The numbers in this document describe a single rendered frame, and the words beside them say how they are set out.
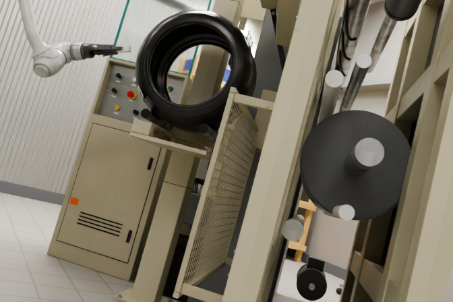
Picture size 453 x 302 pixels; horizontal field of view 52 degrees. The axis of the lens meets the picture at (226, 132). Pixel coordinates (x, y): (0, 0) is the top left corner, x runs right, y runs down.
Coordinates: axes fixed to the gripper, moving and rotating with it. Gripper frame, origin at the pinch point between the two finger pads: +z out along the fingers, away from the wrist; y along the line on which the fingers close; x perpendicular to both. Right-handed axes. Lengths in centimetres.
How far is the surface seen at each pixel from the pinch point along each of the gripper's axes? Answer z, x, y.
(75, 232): -50, 92, 59
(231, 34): 56, 0, -12
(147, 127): 17.7, 41.5, -10.8
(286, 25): 79, -9, 3
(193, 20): 37.8, -7.6, -12.0
